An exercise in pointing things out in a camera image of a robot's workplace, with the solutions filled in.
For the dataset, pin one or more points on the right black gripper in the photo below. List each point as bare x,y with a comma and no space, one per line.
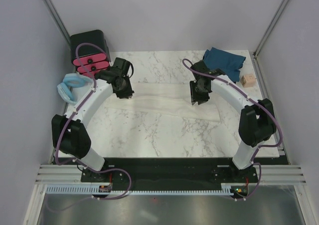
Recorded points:
195,97

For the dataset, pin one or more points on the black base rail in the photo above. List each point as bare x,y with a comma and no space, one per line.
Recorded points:
177,173

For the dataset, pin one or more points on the white slotted cable duct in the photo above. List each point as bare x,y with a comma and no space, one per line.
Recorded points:
103,189

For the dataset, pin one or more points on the white t shirt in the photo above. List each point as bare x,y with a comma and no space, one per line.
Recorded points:
165,99

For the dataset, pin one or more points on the small pink cube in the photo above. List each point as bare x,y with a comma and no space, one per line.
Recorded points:
248,80

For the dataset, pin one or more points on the black pink drawer box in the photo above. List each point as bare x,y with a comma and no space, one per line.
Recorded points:
92,58

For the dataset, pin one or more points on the folded teal t shirt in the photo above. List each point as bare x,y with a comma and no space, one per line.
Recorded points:
229,63

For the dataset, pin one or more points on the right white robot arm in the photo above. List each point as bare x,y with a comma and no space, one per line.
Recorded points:
257,122

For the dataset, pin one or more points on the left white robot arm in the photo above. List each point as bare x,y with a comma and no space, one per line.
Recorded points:
86,94

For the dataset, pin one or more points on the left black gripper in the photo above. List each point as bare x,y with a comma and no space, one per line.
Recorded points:
128,93

